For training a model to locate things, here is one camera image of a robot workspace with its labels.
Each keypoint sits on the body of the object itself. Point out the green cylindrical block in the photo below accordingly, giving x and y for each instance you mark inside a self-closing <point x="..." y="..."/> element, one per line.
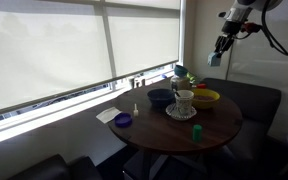
<point x="197" y="133"/>

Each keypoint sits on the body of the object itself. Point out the purple small bowl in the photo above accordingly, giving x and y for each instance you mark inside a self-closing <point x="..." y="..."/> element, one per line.
<point x="123" y="119"/>

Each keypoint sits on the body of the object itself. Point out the small white bottle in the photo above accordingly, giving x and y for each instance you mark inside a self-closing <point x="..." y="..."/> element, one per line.
<point x="136" y="111"/>

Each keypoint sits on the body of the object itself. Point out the yellow bowl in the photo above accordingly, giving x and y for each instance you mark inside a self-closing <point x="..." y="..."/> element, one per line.
<point x="205" y="99"/>

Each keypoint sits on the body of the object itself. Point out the light blue milk carton block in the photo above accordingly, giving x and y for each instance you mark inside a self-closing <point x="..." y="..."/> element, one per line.
<point x="214" y="59"/>

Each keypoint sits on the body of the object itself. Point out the small grey windowsill object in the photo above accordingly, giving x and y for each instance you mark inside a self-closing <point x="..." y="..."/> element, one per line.
<point x="136" y="81"/>

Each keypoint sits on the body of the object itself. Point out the patterned paper cup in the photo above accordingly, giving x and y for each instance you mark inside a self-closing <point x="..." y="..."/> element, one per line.
<point x="184" y="102"/>

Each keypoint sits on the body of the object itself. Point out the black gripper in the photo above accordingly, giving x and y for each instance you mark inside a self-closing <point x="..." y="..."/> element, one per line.
<point x="231" y="28"/>

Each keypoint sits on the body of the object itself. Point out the black leather chair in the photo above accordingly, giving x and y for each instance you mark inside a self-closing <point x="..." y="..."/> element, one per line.
<point x="54" y="168"/>

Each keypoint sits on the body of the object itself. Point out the glass jar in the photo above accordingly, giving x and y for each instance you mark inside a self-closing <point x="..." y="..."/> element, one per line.
<point x="180" y="83"/>

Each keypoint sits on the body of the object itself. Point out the green toy object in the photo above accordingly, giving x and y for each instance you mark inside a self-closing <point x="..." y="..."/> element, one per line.
<point x="191" y="77"/>

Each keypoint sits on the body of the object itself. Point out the red orange toy object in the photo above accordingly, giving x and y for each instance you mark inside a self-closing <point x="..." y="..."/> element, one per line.
<point x="201" y="86"/>

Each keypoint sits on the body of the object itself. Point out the narrow white roller blind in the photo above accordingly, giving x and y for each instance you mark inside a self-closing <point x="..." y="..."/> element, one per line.
<point x="144" y="43"/>

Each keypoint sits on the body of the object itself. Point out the wide white roller blind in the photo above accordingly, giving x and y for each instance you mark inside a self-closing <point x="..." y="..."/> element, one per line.
<point x="44" y="50"/>

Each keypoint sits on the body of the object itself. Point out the dark table base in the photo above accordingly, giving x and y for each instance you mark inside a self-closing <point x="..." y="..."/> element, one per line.
<point x="147" y="165"/>

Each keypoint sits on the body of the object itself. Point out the white paper napkin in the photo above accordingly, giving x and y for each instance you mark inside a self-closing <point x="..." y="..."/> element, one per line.
<point x="108" y="114"/>

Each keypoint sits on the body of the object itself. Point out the dark upholstered bench seat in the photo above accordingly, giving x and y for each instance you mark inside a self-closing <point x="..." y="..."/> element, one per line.
<point x="254" y="100"/>

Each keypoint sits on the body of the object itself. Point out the teal small bowl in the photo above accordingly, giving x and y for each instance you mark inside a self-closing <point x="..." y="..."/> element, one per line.
<point x="180" y="70"/>

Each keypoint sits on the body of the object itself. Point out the dark blue bowl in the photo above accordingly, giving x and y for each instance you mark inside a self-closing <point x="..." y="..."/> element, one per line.
<point x="160" y="96"/>

